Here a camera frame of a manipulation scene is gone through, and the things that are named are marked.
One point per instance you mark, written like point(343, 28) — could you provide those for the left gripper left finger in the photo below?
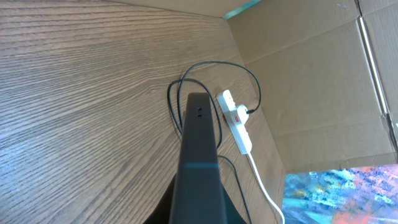
point(161, 214)

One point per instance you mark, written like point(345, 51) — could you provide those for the blue screen smartphone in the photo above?
point(198, 195)

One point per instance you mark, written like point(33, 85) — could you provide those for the white charger plug adapter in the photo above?
point(239, 115)

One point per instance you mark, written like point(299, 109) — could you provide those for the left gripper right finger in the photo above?
point(232, 215)

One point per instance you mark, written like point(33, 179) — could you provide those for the white power strip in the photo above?
point(239, 132)

